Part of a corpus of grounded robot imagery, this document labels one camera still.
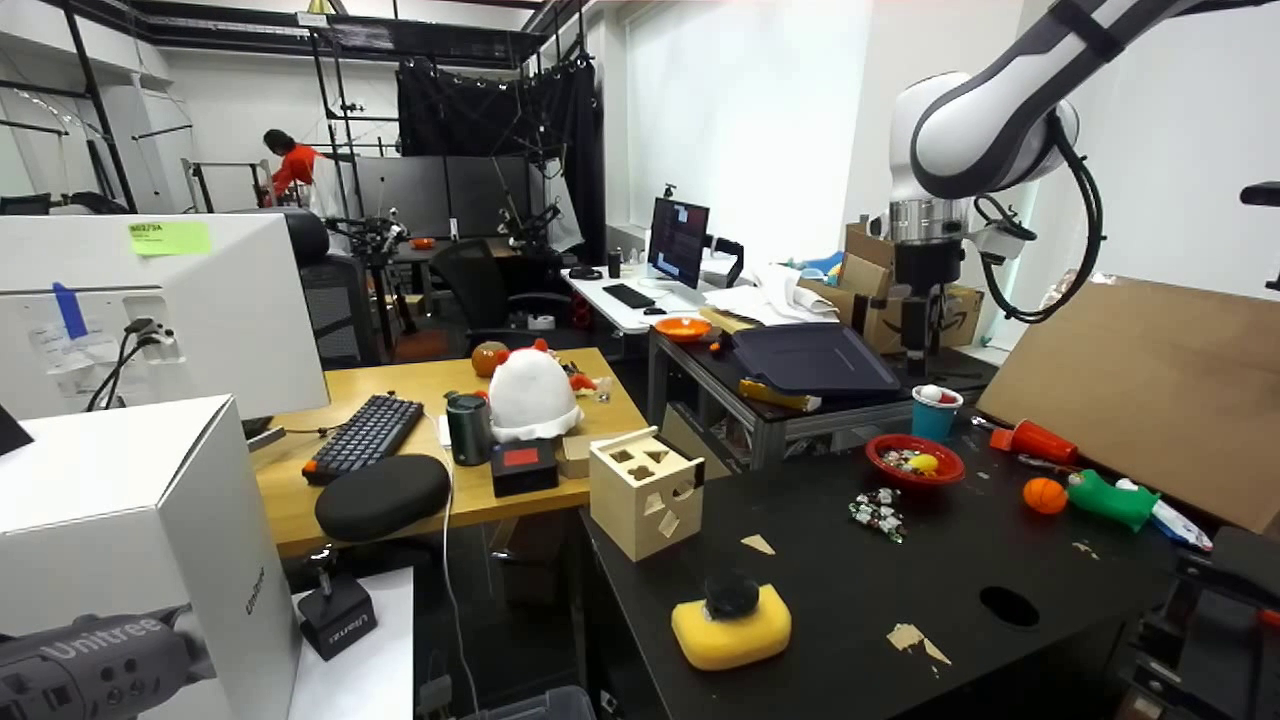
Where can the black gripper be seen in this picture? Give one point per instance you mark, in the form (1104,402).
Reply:
(927,268)

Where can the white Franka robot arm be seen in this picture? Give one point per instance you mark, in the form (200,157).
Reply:
(986,122)

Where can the closed cardboard box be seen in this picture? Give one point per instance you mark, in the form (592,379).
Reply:
(963,321)

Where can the open cardboard box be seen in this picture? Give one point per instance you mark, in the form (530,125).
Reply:
(866,267)

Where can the teal cup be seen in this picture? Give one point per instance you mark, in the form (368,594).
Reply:
(934,416)

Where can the navy plastic storage bin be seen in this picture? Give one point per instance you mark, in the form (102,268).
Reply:
(814,359)

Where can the yellow toy lemon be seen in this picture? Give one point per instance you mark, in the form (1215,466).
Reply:
(922,460)

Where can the red bowl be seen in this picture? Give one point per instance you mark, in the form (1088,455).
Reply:
(942,473)

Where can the brown oblong object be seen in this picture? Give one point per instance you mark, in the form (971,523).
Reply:
(780,396)

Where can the orange red toy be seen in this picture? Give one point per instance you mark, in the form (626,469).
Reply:
(1032,441)

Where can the black desk device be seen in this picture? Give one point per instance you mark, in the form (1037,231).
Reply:
(724,260)

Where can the orange fruit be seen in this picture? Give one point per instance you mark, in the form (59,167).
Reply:
(1046,496)

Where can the orange bowl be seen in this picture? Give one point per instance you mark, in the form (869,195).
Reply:
(686,330)

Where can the brown cardboard board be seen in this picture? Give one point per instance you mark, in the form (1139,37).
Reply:
(1160,385)

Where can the black computer screen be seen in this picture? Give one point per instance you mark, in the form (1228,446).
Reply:
(676,243)

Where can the green bottle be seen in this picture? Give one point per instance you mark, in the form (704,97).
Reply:
(1110,501)

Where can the tan triangular cardboard scrap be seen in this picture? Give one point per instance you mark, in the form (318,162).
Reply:
(759,547)

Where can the small black keyboard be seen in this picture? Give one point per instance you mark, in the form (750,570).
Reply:
(635,296)

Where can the wooden shape sorter box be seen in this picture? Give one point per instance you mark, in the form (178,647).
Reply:
(646,501)

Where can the white blue tube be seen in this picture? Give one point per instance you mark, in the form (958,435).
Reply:
(1180,526)

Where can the beige pointed tape scrap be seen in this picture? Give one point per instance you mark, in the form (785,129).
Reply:
(936,654)

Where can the small tan box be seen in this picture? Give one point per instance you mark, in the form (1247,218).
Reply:
(577,457)

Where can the white hard hat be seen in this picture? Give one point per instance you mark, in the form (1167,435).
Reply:
(535,395)

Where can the black orange clamp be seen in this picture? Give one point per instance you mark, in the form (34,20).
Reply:
(1221,586)

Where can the black red small box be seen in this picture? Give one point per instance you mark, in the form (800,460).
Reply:
(525,466)

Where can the orange ball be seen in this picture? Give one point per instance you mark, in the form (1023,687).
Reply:
(489,359)

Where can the black office chair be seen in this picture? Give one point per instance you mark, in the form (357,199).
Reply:
(339,292)
(487,286)

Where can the dark mug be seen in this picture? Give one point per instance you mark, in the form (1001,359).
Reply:
(468,426)

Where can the black mesh curtain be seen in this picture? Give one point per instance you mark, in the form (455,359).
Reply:
(493,115)

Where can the wooden desk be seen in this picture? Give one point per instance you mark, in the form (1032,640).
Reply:
(425,379)

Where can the black chair headrest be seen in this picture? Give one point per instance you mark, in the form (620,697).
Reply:
(382,496)

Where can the person in red shirt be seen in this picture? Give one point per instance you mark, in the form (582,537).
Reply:
(292,170)

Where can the black joystick base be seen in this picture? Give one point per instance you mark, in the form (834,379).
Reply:
(335,608)

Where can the green sticky note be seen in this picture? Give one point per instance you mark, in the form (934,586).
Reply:
(171,243)

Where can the white box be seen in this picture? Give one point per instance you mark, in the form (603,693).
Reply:
(121,523)

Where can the blue clip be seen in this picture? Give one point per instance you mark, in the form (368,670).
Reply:
(68,310)

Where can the grey Unitree device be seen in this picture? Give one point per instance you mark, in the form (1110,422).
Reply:
(92,665)

